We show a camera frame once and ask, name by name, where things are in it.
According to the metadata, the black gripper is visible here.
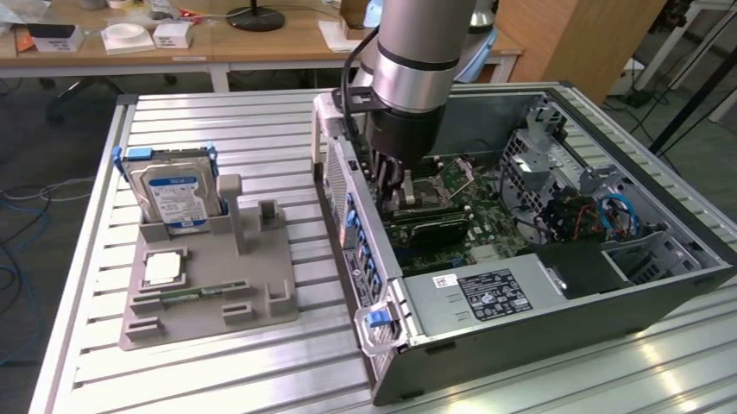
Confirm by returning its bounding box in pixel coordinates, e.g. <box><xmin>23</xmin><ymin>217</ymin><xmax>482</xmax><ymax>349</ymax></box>
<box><xmin>365</xmin><ymin>106</ymin><xmax>446</xmax><ymax>164</ymax></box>

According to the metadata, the metal socket cover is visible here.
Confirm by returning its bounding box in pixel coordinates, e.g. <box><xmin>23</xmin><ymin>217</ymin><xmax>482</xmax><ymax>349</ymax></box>
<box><xmin>438</xmin><ymin>157</ymin><xmax>480</xmax><ymax>185</ymax></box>

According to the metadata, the CPU socket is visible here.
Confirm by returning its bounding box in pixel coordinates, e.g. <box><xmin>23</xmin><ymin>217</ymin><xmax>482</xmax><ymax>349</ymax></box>
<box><xmin>409</xmin><ymin>174</ymin><xmax>460</xmax><ymax>209</ymax></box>

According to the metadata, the metal disk bay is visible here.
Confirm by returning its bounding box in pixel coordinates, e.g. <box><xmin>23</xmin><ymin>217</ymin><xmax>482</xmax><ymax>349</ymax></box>
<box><xmin>498</xmin><ymin>97</ymin><xmax>586</xmax><ymax>204</ymax></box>
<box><xmin>601</xmin><ymin>223</ymin><xmax>704</xmax><ymax>288</ymax></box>

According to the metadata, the flat white box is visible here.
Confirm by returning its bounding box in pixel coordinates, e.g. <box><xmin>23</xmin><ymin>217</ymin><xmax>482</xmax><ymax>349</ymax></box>
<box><xmin>318</xmin><ymin>19</ymin><xmax>367</xmax><ymax>53</ymax></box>

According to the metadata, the green motherboard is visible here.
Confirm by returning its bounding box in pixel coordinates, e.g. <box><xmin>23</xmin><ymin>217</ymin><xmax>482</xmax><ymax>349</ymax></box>
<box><xmin>359</xmin><ymin>144</ymin><xmax>554</xmax><ymax>277</ymax></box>

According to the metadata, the brown cardboard box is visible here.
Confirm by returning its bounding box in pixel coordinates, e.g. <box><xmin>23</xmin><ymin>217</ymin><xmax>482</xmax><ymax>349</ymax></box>
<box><xmin>339</xmin><ymin>0</ymin><xmax>381</xmax><ymax>30</ymax></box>

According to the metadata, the wooden cabinet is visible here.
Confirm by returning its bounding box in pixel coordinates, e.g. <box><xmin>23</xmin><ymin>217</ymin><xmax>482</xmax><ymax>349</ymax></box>
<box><xmin>493</xmin><ymin>0</ymin><xmax>669</xmax><ymax>104</ymax></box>

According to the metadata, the black round lamp base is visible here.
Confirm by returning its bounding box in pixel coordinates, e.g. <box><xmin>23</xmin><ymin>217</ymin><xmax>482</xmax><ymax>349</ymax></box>
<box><xmin>225</xmin><ymin>0</ymin><xmax>289</xmax><ymax>33</ymax></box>

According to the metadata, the white floor box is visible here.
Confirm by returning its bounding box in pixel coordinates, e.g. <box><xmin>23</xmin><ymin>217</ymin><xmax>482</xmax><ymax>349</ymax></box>
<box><xmin>608</xmin><ymin>57</ymin><xmax>648</xmax><ymax>101</ymax></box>

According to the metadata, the grey parts rack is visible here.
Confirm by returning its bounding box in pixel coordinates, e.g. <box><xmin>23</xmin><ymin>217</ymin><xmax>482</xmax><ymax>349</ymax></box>
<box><xmin>118</xmin><ymin>174</ymin><xmax>301</xmax><ymax>351</ymax></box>

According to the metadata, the grey power supply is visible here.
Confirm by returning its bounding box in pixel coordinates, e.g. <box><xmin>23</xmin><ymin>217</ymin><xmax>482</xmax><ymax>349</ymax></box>
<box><xmin>402</xmin><ymin>253</ymin><xmax>572</xmax><ymax>340</ymax></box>

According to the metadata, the hard disk in blue caddy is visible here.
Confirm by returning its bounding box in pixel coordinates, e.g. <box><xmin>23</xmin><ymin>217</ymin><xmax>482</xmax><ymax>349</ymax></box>
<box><xmin>110</xmin><ymin>144</ymin><xmax>223</xmax><ymax>236</ymax></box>

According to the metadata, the black plastic shroud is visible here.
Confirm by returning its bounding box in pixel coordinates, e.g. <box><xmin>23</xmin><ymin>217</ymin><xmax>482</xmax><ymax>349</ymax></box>
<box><xmin>538</xmin><ymin>241</ymin><xmax>634</xmax><ymax>301</ymax></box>

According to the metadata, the white labelled box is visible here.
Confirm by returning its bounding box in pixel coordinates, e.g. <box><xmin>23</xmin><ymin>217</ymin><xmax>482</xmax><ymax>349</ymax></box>
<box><xmin>151</xmin><ymin>22</ymin><xmax>195</xmax><ymax>50</ymax></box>

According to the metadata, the black stand pole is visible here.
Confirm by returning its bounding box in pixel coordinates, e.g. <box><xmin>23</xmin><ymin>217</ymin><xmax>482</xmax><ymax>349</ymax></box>
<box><xmin>649</xmin><ymin>23</ymin><xmax>736</xmax><ymax>153</ymax></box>

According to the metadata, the green RAM stick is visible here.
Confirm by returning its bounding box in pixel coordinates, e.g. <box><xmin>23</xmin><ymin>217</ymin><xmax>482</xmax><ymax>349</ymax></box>
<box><xmin>155</xmin><ymin>282</ymin><xmax>247</xmax><ymax>302</ymax></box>

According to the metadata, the silver CPU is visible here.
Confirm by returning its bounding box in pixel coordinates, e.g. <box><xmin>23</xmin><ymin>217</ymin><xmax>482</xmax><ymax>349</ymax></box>
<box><xmin>142</xmin><ymin>254</ymin><xmax>186</xmax><ymax>286</ymax></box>

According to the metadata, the white square holder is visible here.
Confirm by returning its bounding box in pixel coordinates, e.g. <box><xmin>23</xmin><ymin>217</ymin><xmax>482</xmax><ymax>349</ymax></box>
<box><xmin>100</xmin><ymin>23</ymin><xmax>158</xmax><ymax>56</ymax></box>

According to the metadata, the open grey PC case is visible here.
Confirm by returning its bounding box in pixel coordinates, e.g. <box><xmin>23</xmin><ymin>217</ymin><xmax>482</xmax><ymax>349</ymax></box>
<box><xmin>310</xmin><ymin>82</ymin><xmax>731</xmax><ymax>409</ymax></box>

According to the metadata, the black chair base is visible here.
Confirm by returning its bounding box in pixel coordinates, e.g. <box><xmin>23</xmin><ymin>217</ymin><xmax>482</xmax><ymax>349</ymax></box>
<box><xmin>43</xmin><ymin>75</ymin><xmax>126</xmax><ymax>125</ymax></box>

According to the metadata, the white box black lid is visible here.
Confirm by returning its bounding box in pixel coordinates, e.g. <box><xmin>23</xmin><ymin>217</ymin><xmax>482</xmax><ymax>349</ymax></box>
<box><xmin>27</xmin><ymin>23</ymin><xmax>86</xmax><ymax>53</ymax></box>

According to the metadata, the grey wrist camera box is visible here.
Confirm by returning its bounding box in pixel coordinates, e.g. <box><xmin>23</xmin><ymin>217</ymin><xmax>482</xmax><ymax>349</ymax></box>
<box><xmin>318</xmin><ymin>95</ymin><xmax>362</xmax><ymax>140</ymax></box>

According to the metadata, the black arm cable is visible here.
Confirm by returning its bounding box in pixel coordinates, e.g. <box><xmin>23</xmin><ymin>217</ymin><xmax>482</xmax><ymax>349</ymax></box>
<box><xmin>339</xmin><ymin>25</ymin><xmax>381</xmax><ymax>133</ymax></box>

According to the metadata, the wooden desk white frame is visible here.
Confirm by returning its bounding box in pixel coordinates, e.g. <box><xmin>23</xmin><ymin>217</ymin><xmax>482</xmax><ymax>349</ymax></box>
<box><xmin>0</xmin><ymin>0</ymin><xmax>526</xmax><ymax>94</ymax></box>

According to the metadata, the orange wire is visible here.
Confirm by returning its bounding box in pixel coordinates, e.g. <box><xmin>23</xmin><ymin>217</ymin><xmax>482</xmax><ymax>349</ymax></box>
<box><xmin>574</xmin><ymin>204</ymin><xmax>613</xmax><ymax>241</ymax></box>

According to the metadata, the blue wire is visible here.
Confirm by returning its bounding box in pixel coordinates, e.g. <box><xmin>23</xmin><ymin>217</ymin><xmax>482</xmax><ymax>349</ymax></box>
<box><xmin>597</xmin><ymin>194</ymin><xmax>642</xmax><ymax>242</ymax></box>

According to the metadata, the white table frame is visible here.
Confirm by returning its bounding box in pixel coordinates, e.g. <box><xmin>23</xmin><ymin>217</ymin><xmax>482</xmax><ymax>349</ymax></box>
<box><xmin>633</xmin><ymin>0</ymin><xmax>737</xmax><ymax>126</ymax></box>

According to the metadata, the grey floor cable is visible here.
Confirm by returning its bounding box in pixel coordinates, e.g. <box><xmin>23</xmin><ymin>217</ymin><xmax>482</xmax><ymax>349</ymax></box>
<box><xmin>0</xmin><ymin>175</ymin><xmax>95</xmax><ymax>204</ymax></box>

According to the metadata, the blue floor cable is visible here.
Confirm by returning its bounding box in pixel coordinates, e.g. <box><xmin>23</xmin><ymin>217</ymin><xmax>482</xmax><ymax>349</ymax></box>
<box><xmin>0</xmin><ymin>189</ymin><xmax>51</xmax><ymax>367</ymax></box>

